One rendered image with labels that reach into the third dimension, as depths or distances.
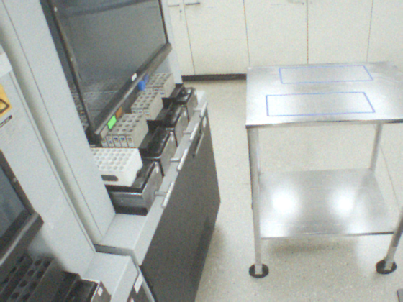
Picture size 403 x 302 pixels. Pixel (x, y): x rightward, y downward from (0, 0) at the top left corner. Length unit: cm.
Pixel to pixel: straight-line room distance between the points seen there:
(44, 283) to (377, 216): 128
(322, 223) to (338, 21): 198
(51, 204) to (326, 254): 134
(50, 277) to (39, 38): 46
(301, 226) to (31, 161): 110
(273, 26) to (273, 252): 195
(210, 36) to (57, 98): 252
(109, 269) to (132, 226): 14
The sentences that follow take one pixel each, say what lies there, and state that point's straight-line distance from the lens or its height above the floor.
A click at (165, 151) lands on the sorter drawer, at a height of 80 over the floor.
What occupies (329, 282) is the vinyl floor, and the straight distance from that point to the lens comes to 168.
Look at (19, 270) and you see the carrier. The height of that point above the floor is 88.
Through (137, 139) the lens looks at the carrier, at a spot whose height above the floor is 85.
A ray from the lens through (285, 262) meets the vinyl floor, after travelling 172.
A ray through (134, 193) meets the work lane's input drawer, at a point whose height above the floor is 81.
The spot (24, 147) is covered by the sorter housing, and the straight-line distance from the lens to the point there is 68.
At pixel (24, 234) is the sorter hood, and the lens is 66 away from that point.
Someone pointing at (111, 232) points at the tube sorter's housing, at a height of 73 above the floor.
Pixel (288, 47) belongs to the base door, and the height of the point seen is 32.
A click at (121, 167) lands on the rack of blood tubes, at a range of 94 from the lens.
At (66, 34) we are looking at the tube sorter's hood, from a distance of 78.
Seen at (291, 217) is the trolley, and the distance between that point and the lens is 153.
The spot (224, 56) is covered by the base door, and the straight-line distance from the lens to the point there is 323.
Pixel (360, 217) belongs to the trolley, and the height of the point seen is 28.
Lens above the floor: 139
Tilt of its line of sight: 36 degrees down
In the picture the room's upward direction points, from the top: 10 degrees counter-clockwise
